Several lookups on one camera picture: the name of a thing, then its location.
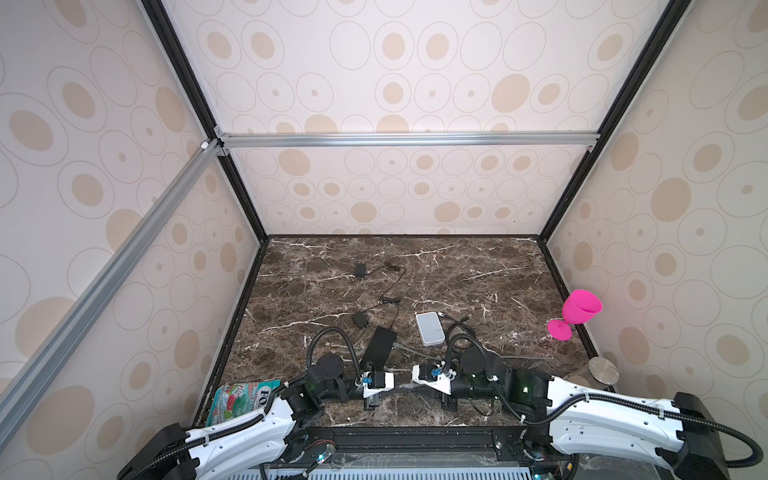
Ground black power adapter with plug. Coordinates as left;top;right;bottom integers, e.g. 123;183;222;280
351;296;402;329

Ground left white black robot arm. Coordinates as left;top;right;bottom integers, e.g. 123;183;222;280
117;327;394;479

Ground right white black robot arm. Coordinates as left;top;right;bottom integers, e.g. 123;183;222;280
413;334;764;479

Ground white rectangular device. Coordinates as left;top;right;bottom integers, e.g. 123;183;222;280
415;312;445;347

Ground colourful snack packet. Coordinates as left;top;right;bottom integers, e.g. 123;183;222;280
205;380;281;427

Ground silver round metal lid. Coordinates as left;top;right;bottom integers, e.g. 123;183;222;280
588;356;620;386

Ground pink plastic goblet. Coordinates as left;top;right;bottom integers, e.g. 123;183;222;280
547;289;603;341

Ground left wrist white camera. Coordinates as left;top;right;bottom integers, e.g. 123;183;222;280
362;371;395;399

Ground black front rail base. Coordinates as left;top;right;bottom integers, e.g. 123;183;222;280
155;424;676;480

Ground small black adapter with cable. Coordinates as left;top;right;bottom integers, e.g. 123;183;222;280
353;261;407;302

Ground left diagonal aluminium frame bar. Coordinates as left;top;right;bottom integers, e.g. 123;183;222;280
1;138;223;449

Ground horizontal aluminium frame bar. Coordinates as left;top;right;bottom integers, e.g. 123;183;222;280
205;130;600;152

